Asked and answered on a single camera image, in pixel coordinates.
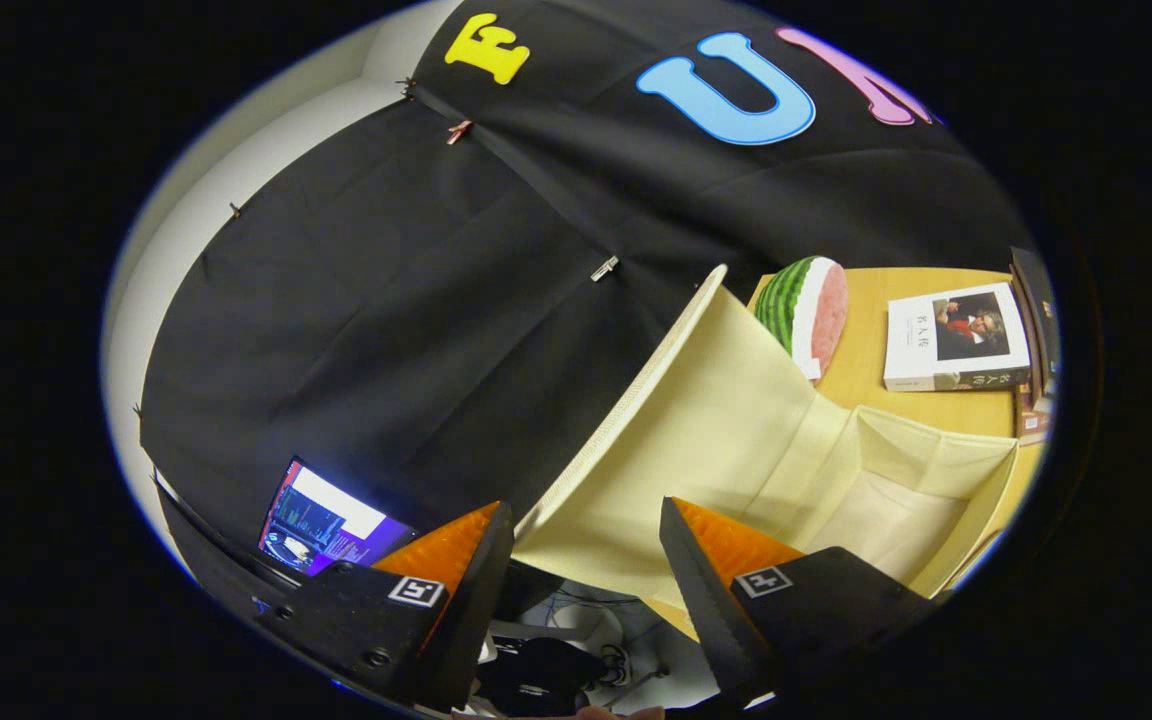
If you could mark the brown cover book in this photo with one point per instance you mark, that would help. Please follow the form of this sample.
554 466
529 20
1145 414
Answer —
1031 415

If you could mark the black device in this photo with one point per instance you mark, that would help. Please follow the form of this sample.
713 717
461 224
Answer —
536 678

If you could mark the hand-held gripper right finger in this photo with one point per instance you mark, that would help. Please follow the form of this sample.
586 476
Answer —
706 610

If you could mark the lit computer screen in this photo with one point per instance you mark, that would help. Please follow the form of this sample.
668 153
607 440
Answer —
331 520

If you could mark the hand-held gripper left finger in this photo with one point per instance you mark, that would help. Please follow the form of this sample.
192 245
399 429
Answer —
471 610

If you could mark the pink clothes peg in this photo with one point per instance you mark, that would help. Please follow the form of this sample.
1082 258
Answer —
459 131

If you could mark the beige fabric storage box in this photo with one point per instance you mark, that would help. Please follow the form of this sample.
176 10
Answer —
716 440

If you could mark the watermelon slice plush toy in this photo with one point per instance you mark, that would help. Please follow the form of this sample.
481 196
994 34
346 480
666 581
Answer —
801 310

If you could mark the silver clip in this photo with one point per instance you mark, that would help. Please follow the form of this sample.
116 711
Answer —
604 268

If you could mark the black backdrop cloth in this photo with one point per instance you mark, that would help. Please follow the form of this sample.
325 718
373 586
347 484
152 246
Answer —
386 330

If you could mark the white portrait cover book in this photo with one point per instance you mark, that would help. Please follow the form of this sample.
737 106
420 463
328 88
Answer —
951 335

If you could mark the black cover book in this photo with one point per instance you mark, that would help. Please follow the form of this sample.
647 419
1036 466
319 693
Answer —
1034 300

